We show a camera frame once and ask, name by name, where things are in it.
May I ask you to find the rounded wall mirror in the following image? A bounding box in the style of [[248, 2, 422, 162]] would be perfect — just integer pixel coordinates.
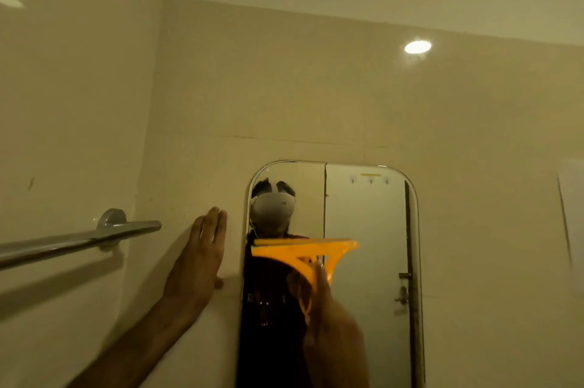
[[235, 160, 426, 388]]

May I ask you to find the person's left forearm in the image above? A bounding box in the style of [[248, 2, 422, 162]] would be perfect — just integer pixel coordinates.
[[66, 296, 201, 388]]

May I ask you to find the chrome towel bar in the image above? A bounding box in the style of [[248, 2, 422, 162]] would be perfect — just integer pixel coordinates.
[[0, 208, 162, 271]]

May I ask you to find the person's left hand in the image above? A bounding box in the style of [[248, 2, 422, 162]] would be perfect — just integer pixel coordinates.
[[162, 206, 228, 314]]

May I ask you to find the person's right hand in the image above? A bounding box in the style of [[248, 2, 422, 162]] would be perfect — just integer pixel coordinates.
[[302, 260, 371, 388]]

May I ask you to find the orange plastic squeegee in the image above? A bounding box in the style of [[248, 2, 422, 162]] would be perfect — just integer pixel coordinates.
[[250, 238, 359, 327]]

